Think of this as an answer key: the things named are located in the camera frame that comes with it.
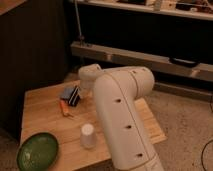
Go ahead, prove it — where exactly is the dark cabinet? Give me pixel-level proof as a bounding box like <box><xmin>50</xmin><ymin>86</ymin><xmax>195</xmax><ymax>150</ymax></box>
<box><xmin>0</xmin><ymin>0</ymin><xmax>68</xmax><ymax>139</ymax></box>

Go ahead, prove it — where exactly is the metal pole stand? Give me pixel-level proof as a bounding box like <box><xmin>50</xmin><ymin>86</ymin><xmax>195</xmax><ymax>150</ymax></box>
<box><xmin>74</xmin><ymin>0</ymin><xmax>91</xmax><ymax>47</ymax></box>

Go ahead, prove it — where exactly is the white paper cup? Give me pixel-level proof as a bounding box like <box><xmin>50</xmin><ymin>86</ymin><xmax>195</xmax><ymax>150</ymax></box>
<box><xmin>80</xmin><ymin>123</ymin><xmax>97</xmax><ymax>149</ymax></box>

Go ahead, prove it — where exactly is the orange carrot toy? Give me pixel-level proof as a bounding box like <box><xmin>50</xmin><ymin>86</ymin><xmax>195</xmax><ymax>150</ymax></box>
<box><xmin>60</xmin><ymin>100</ymin><xmax>72</xmax><ymax>117</ymax></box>

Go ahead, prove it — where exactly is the blue sponge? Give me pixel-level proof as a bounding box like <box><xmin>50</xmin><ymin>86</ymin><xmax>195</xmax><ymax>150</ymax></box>
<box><xmin>60</xmin><ymin>87</ymin><xmax>74</xmax><ymax>100</ymax></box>

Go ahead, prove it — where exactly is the wooden shelf with clutter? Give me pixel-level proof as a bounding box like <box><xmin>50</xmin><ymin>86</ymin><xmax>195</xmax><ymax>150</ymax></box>
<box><xmin>69</xmin><ymin>0</ymin><xmax>213</xmax><ymax>21</ymax></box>

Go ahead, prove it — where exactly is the long grey metal case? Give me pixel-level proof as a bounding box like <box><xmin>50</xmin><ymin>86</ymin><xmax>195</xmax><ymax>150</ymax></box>
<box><xmin>70</xmin><ymin>41</ymin><xmax>213</xmax><ymax>82</ymax></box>

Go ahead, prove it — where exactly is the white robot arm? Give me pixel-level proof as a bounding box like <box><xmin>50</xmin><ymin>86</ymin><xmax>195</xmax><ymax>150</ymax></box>
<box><xmin>78</xmin><ymin>64</ymin><xmax>164</xmax><ymax>171</ymax></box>

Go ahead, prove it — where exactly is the green plate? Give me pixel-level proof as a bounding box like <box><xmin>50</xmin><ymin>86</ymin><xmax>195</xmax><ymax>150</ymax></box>
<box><xmin>16</xmin><ymin>132</ymin><xmax>59</xmax><ymax>171</ymax></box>

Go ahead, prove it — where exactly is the black whiteboard eraser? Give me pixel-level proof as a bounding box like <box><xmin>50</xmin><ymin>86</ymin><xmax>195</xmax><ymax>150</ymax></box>
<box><xmin>68</xmin><ymin>86</ymin><xmax>80</xmax><ymax>107</ymax></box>

